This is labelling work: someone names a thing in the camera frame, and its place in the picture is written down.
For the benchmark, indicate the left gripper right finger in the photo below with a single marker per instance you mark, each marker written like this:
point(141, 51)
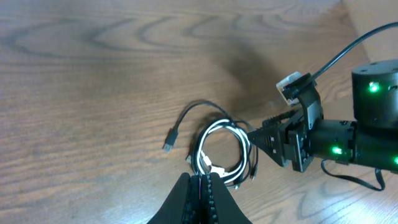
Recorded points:
point(220, 205)

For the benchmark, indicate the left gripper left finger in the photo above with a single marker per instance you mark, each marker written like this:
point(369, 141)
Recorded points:
point(177, 207)

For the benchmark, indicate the cardboard panel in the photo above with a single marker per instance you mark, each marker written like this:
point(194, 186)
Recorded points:
point(367, 15)

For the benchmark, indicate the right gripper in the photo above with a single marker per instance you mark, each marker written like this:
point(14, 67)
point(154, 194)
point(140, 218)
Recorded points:
point(292, 146)

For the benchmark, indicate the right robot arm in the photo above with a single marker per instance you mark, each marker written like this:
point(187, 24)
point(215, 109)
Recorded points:
point(368, 140)

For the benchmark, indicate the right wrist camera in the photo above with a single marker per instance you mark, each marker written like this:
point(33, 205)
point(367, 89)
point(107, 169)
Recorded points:
point(287, 86)

